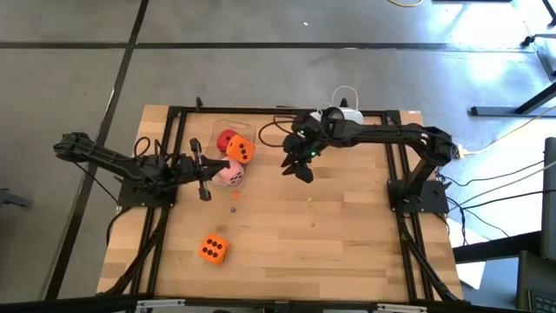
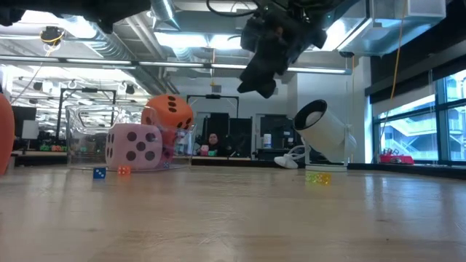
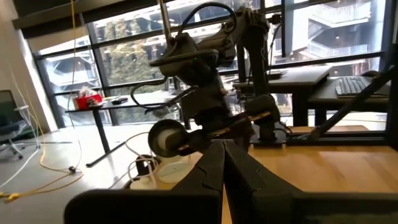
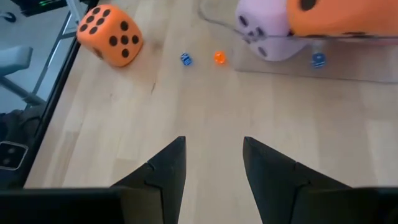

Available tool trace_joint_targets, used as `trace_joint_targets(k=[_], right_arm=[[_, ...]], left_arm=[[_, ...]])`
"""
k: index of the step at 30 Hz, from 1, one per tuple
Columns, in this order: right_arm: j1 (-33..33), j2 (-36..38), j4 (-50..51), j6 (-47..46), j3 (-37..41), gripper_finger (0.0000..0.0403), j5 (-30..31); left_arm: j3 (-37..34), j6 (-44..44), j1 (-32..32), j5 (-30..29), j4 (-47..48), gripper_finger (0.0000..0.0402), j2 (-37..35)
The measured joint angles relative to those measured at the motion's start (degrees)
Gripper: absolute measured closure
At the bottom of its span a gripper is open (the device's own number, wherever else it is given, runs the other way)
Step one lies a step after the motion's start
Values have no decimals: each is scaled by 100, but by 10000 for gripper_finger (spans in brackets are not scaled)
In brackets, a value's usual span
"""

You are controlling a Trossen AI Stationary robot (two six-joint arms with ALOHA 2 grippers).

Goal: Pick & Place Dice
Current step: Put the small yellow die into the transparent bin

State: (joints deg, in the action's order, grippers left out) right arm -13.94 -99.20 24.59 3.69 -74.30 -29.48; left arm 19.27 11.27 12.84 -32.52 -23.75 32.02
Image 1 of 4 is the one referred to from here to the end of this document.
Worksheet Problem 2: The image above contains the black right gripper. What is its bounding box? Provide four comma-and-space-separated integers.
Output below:
280, 110, 328, 184

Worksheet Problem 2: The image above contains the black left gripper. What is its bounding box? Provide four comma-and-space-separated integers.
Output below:
172, 137, 232, 203

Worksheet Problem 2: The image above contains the large pink foam die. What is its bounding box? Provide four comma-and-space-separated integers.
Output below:
216, 156, 246, 187

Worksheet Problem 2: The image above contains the large red foam die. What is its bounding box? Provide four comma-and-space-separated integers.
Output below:
215, 129, 239, 153

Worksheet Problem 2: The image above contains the large orange foam die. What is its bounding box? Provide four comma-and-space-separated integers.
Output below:
225, 134, 256, 165
198, 233, 230, 265

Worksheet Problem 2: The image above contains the clear plastic box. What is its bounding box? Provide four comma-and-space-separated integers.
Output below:
207, 119, 258, 189

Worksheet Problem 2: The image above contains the white cylindrical projector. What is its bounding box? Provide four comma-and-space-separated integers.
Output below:
308, 106, 365, 128

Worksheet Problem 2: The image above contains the black desk leg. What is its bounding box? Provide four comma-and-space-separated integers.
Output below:
471, 82, 556, 117

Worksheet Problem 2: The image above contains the black monitor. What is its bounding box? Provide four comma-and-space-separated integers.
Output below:
540, 137, 556, 262

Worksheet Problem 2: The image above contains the black keyboard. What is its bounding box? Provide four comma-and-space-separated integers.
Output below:
527, 289, 556, 313

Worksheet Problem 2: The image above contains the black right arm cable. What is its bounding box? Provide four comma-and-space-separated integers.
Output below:
258, 115, 297, 149

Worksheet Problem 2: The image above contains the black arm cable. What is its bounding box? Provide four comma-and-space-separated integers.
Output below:
132, 136, 175, 161
258, 115, 297, 149

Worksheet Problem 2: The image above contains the black aluminium table frame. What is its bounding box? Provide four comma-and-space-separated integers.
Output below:
97, 96, 468, 305

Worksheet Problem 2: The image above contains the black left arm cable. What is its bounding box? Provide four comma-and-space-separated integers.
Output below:
132, 136, 175, 161

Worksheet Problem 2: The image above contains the white projector cable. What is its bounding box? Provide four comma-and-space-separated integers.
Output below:
319, 85, 360, 115

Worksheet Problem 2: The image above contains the yellow floor cable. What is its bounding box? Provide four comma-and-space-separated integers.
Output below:
386, 0, 425, 9

